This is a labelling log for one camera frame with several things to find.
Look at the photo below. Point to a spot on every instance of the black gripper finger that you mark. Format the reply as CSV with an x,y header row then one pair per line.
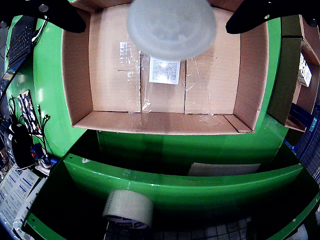
x,y
57,15
252,15

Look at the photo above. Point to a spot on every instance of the white plastic bottle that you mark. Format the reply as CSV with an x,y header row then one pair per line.
x,y
172,27

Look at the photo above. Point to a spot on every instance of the divided brown cardboard box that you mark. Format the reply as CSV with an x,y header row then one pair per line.
x,y
282,75

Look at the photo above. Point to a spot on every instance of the shallow brown cardboard tray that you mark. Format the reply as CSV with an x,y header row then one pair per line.
x,y
112,82

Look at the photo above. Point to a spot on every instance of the black laptop keyboard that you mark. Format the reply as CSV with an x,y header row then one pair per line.
x,y
20,42

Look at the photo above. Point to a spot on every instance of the white cow print carton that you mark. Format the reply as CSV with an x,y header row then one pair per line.
x,y
305,71

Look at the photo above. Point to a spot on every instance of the black power strip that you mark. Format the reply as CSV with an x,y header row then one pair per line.
x,y
28,112

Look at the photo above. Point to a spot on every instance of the long white product carton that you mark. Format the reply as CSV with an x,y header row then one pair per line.
x,y
163,72

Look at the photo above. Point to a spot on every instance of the black pouch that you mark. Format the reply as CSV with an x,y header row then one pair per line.
x,y
22,147

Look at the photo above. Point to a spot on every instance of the printed paper sheets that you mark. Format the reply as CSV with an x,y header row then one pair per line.
x,y
15,197

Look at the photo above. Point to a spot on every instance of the green metal shelf unit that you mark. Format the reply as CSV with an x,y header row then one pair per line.
x,y
175,190

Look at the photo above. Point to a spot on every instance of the beige packing tape roll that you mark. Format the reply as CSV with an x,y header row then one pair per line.
x,y
127,207

